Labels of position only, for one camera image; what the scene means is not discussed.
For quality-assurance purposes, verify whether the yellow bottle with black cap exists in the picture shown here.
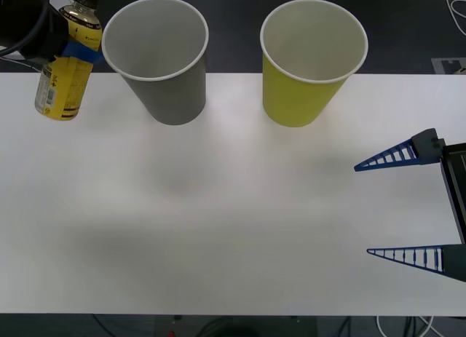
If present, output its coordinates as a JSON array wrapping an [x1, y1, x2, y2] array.
[[34, 0, 102, 122]]

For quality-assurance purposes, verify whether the yellow-green plastic bin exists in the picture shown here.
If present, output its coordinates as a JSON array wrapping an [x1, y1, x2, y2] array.
[[259, 0, 368, 129]]

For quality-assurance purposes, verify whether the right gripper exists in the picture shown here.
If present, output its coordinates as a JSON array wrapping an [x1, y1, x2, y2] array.
[[353, 128, 466, 282]]

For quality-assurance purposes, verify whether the grey plastic bin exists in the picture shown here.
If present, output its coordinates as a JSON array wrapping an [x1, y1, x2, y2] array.
[[100, 0, 210, 126]]

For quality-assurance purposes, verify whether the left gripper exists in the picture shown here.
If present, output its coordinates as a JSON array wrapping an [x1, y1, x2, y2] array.
[[0, 0, 106, 66]]

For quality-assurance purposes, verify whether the grey floor plate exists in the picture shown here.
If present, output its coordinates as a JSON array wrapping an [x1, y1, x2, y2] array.
[[431, 57, 466, 75]]

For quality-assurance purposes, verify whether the white cable under table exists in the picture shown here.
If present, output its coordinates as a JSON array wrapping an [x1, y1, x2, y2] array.
[[376, 314, 438, 337]]

